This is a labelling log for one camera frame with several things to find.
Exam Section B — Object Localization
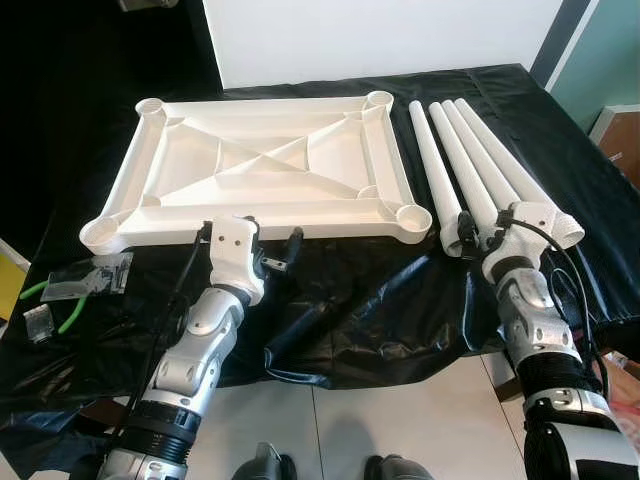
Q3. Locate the white plastic table leg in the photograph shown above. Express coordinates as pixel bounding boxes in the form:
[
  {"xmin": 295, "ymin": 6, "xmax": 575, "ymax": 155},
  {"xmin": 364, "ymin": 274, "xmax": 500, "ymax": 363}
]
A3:
[
  {"xmin": 455, "ymin": 96, "xmax": 587, "ymax": 249},
  {"xmin": 408, "ymin": 99, "xmax": 473, "ymax": 259},
  {"xmin": 428, "ymin": 101, "xmax": 501, "ymax": 253},
  {"xmin": 441, "ymin": 98, "xmax": 531, "ymax": 236}
]

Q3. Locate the black plastic table cover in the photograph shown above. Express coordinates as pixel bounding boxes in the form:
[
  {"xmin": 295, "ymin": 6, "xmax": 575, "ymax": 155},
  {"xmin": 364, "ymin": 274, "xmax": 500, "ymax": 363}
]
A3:
[{"xmin": 0, "ymin": 63, "xmax": 640, "ymax": 479}]

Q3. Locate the white brown cabinet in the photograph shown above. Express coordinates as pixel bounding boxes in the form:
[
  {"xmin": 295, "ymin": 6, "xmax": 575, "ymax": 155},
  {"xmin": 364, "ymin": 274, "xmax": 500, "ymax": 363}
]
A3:
[{"xmin": 588, "ymin": 103, "xmax": 640, "ymax": 191}]

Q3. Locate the clear plastic package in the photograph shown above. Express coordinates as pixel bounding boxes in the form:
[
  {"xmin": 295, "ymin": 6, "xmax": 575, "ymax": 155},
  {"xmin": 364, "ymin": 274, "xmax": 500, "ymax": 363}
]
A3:
[{"xmin": 42, "ymin": 252, "xmax": 135, "ymax": 301}]

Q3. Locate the grey robot left foot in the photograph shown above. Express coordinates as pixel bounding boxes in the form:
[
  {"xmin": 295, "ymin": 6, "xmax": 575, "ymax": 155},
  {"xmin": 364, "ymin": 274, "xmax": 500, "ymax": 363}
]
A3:
[{"xmin": 232, "ymin": 443, "xmax": 296, "ymax": 480}]

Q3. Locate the grey robot foot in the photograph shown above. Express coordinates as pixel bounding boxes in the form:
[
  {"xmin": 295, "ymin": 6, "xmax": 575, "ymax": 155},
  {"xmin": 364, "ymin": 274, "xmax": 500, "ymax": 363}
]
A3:
[
  {"xmin": 363, "ymin": 453, "xmax": 433, "ymax": 480},
  {"xmin": 232, "ymin": 443, "xmax": 296, "ymax": 480}
]

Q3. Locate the white board panel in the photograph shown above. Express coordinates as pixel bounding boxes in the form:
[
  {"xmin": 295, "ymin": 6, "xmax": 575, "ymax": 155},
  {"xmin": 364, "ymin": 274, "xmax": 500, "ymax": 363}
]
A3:
[{"xmin": 200, "ymin": 0, "xmax": 566, "ymax": 91}]

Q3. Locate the red plastic bag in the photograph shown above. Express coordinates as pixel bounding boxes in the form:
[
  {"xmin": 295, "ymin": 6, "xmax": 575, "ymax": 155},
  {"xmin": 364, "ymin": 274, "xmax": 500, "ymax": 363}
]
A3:
[{"xmin": 598, "ymin": 355, "xmax": 640, "ymax": 480}]

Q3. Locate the grey robot right foot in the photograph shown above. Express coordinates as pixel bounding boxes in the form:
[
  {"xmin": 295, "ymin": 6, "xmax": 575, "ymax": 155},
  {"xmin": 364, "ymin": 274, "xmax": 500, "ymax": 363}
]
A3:
[{"xmin": 363, "ymin": 453, "xmax": 433, "ymax": 480}]

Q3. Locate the small clear plastic bag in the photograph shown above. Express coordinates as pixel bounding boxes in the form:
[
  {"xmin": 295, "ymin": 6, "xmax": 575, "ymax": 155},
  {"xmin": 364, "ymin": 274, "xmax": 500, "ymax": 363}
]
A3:
[{"xmin": 22, "ymin": 305, "xmax": 58, "ymax": 346}]

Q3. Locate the yellow box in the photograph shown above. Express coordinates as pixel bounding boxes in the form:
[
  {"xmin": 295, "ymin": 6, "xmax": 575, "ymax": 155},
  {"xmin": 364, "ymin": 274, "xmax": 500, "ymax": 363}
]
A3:
[{"xmin": 0, "ymin": 240, "xmax": 31, "ymax": 321}]

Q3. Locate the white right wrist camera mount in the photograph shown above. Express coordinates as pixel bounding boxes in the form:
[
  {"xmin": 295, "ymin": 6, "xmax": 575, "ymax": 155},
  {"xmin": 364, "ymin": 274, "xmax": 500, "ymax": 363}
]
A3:
[{"xmin": 497, "ymin": 202, "xmax": 559, "ymax": 267}]

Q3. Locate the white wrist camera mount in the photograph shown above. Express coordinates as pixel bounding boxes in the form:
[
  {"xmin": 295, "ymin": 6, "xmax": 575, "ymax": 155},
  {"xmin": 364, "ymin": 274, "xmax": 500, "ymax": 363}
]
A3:
[
  {"xmin": 205, "ymin": 215, "xmax": 268, "ymax": 306},
  {"xmin": 497, "ymin": 202, "xmax": 559, "ymax": 267}
]

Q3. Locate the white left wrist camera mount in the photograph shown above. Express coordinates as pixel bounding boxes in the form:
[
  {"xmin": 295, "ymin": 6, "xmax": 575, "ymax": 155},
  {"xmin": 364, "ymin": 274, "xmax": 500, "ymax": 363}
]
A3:
[{"xmin": 205, "ymin": 215, "xmax": 268, "ymax": 306}]

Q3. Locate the dark grey wall post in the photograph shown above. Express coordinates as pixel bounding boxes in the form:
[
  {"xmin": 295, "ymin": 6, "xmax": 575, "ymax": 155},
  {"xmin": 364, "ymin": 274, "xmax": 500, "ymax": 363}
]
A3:
[{"xmin": 530, "ymin": 0, "xmax": 601, "ymax": 89}]

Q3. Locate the metal door handle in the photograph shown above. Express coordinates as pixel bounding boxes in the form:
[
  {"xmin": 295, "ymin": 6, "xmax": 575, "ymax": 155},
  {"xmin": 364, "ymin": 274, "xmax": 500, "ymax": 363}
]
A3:
[{"xmin": 118, "ymin": 0, "xmax": 181, "ymax": 11}]

